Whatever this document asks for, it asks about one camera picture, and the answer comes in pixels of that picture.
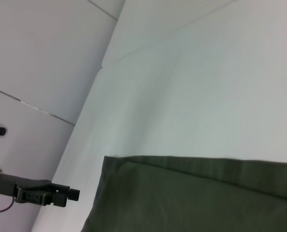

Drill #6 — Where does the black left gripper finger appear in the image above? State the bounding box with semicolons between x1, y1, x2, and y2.
15;186;68;208
50;183;81;202

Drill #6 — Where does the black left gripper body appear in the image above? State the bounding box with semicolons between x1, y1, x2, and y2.
0;173;53;197

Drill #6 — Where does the dark green printed T-shirt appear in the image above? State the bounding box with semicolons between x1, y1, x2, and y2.
80;155;287;232

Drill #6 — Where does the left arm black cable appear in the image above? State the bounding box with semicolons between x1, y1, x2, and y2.
0;197;16;214

